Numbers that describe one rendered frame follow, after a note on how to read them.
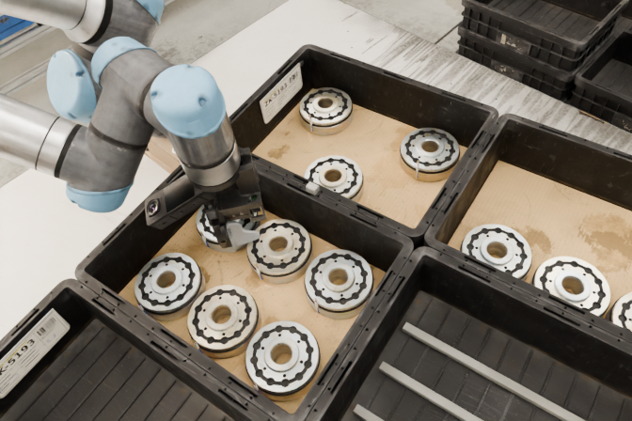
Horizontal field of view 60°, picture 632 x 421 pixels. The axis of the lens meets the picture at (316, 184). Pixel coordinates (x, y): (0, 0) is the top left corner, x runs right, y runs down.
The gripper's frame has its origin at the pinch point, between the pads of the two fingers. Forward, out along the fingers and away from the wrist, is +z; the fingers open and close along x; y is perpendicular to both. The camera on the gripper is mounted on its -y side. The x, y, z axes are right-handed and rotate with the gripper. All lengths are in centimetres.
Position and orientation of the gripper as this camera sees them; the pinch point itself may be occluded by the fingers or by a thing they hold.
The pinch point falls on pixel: (227, 234)
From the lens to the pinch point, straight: 90.6
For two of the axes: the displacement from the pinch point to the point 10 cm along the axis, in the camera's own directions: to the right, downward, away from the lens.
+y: 9.8, -2.1, 0.6
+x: -2.1, -8.3, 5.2
